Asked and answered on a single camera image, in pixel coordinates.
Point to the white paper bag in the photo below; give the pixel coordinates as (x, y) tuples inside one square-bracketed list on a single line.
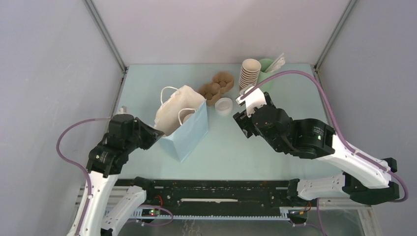
[(180, 139)]

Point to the stack of paper cups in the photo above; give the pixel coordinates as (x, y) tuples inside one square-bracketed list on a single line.
[(249, 73)]

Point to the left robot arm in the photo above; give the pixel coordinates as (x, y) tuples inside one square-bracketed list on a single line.
[(105, 162)]

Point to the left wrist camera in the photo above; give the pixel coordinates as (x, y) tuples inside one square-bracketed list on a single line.
[(122, 110)]

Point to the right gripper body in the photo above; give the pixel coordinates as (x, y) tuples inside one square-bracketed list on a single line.
[(243, 121)]

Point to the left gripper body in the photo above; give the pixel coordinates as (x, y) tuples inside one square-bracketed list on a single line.
[(138, 139)]

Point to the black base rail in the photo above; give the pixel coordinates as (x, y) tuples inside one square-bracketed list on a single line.
[(225, 199)]

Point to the green holder cup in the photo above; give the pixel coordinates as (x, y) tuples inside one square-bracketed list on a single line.
[(265, 63)]

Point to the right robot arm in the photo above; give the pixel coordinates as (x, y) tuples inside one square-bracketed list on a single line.
[(365, 181)]

